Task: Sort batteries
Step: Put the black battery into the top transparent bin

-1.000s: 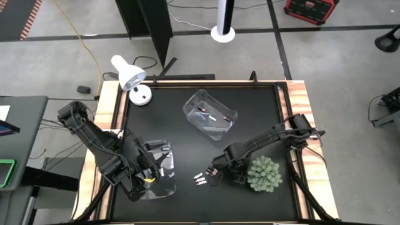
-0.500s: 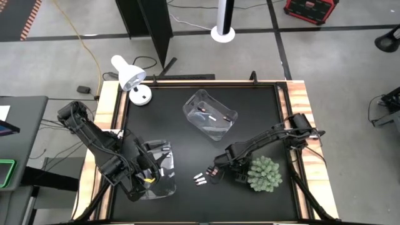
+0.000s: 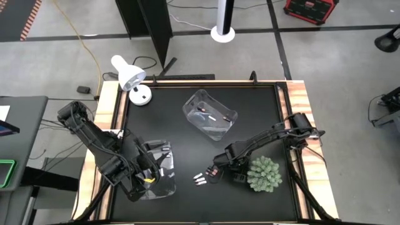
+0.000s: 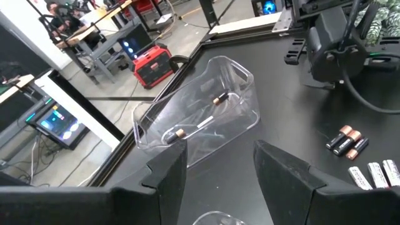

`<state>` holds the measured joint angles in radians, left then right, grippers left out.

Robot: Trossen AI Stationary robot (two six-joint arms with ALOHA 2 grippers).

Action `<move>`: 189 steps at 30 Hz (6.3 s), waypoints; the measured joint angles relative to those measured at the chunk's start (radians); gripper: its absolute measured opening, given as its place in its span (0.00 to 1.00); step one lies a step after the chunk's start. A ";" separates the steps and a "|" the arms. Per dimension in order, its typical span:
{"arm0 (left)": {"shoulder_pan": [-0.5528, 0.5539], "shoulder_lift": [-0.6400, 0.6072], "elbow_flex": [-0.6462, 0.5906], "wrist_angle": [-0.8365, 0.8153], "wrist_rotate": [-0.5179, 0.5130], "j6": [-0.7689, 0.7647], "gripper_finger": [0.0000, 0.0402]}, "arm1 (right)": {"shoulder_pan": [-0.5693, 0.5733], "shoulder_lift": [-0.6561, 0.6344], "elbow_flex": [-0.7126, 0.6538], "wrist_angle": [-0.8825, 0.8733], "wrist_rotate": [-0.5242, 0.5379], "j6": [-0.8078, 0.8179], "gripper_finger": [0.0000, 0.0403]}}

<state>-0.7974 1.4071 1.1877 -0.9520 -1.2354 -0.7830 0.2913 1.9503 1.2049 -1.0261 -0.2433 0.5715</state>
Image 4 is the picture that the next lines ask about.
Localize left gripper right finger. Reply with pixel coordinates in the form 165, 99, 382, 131
252, 139, 400, 225

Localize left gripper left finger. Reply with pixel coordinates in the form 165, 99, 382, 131
0, 139, 189, 225

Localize copper black AA battery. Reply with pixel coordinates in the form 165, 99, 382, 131
345, 137, 370, 161
332, 130, 363, 157
164, 127, 187, 145
212, 92, 230, 106
325, 124, 353, 151

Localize clear plastic bin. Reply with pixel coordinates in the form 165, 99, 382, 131
132, 55, 261, 168
192, 211, 248, 225

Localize white sticker label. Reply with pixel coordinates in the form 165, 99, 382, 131
196, 115, 215, 129

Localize white pole stand base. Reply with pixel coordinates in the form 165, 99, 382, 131
33, 69, 126, 151

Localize colourful display screen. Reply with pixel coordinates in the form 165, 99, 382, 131
26, 99, 91, 151

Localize red black equipment case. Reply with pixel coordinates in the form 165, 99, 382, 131
132, 44, 175, 90

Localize black table clamp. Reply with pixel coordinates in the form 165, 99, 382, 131
168, 54, 191, 73

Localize black screen blue lights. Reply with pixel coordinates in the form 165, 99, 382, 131
117, 23, 156, 61

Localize light wood desk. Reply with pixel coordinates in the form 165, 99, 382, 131
0, 74, 35, 104

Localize wooden workbench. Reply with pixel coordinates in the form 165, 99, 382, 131
39, 0, 141, 84

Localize wooden table border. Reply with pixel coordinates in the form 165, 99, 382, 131
207, 12, 284, 36

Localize white paper sheet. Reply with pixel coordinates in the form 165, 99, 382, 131
155, 12, 174, 26

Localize black box blue light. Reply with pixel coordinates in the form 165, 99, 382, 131
251, 0, 284, 17

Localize black partition panel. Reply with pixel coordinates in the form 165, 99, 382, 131
0, 24, 53, 79

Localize green artificial potted plant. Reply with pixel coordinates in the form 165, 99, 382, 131
354, 0, 400, 46

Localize person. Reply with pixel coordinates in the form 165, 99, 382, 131
45, 1, 84, 37

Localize black floor stand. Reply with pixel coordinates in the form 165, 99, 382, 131
198, 0, 237, 29

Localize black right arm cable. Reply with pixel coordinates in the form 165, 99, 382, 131
340, 70, 400, 114

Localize silver mounting bracket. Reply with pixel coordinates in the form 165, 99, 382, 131
271, 6, 294, 33

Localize yellow floor cable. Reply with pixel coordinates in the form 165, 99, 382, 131
179, 6, 204, 19

